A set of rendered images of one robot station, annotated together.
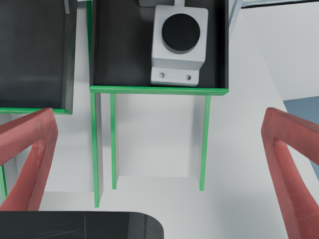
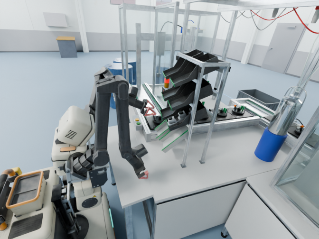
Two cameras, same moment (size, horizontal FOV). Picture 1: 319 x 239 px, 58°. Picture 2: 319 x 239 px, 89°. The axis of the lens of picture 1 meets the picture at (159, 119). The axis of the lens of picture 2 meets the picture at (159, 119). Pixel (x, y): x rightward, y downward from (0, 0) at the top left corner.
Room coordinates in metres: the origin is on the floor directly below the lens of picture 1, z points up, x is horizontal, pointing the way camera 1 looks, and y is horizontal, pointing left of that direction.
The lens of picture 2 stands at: (-0.03, -0.97, 1.83)
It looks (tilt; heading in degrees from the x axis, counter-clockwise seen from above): 31 degrees down; 83
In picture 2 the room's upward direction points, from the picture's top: 4 degrees clockwise
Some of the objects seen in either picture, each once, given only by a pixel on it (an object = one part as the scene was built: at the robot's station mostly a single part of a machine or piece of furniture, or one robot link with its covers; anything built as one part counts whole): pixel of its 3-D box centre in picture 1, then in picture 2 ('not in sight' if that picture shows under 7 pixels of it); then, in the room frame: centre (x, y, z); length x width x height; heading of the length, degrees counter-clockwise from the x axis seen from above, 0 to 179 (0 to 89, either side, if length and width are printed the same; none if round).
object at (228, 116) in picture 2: not in sight; (221, 110); (0.88, 0.58, 1.01); 0.24 x 0.24 x 0.13; 12
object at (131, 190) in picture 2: not in sight; (148, 148); (0.04, 0.16, 0.84); 0.90 x 0.70 x 0.03; 109
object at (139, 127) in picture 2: not in sight; (137, 122); (-0.07, 0.46, 0.93); 0.21 x 0.07 x 0.06; 102
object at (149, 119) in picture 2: not in sight; (159, 122); (0.16, 0.42, 0.96); 0.24 x 0.24 x 0.02; 12
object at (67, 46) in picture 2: not in sight; (68, 46); (-3.99, 9.00, 0.43); 1.60 x 0.82 x 0.86; 109
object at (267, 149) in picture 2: not in sight; (269, 144); (1.06, 0.01, 0.99); 0.16 x 0.16 x 0.27
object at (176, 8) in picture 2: not in sight; (171, 67); (0.26, 0.64, 1.46); 0.03 x 0.03 x 1.00; 12
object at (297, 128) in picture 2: not in sight; (304, 129); (1.57, 0.19, 1.01); 0.24 x 0.24 x 0.13; 12
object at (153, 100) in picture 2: not in sight; (153, 112); (0.12, 0.72, 0.91); 0.84 x 0.28 x 0.10; 102
